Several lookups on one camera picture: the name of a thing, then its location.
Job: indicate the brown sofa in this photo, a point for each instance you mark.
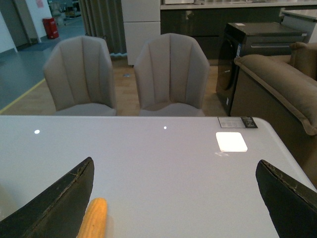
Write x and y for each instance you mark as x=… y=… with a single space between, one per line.
x=283 y=91

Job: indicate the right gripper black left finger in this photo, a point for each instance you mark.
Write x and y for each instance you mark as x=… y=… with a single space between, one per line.
x=58 y=211

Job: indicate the stainless steel pot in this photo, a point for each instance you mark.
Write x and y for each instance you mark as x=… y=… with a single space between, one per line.
x=7 y=204

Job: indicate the beige upholstered chair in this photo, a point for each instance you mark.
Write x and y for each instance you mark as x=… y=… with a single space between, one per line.
x=80 y=77
x=171 y=75

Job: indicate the label sticker on table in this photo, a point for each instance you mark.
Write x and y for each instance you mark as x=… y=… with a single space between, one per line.
x=237 y=122

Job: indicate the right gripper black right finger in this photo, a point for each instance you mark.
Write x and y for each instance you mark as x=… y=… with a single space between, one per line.
x=292 y=206

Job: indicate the yellow corn cob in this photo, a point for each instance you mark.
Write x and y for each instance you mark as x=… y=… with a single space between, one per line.
x=94 y=220

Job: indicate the dark grey kitchen counter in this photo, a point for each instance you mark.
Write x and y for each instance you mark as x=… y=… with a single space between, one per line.
x=206 y=23

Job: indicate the red fire extinguisher box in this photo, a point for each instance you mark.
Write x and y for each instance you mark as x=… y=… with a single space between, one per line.
x=50 y=27

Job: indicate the right beige upholstered chair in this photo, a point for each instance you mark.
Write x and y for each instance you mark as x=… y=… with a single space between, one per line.
x=171 y=75

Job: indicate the left beige upholstered chair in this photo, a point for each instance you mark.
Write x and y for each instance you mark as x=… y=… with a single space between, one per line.
x=80 y=77

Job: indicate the white pillar cabinet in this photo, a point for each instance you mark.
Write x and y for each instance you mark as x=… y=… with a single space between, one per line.
x=141 y=20

